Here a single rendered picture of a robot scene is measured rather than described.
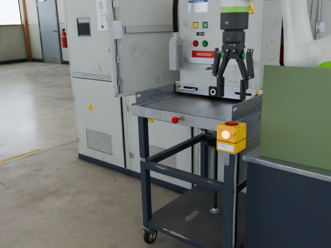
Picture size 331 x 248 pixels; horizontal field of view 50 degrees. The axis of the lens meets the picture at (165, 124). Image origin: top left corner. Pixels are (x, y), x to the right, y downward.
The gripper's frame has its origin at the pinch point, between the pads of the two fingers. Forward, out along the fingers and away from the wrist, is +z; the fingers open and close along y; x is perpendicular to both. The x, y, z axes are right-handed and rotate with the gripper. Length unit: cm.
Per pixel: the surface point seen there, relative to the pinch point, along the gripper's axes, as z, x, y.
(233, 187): 37.1, -0.9, -1.5
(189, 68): 1, -53, 55
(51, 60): 96, -584, 997
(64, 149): 103, -94, 243
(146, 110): 20, -19, 58
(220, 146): 19.8, 3.8, 1.6
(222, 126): 12.4, 3.7, 1.1
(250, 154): 26.9, -11.9, -2.8
